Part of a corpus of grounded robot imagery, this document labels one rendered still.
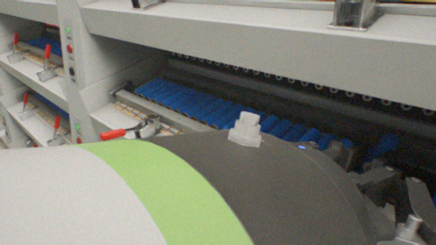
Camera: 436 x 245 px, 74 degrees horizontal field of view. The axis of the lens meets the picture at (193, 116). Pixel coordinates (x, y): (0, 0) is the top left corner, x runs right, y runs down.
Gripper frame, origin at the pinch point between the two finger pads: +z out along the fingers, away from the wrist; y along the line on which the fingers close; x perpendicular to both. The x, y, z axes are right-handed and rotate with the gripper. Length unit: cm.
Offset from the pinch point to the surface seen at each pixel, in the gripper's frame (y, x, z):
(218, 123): -20.0, -2.5, 3.0
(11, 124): -116, -34, 3
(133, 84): -45.3, -2.2, 5.3
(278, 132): -11.7, -1.2, 5.4
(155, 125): -28.8, -5.5, -1.2
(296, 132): -9.8, -0.6, 6.3
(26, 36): -115, 0, 6
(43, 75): -72, -6, -3
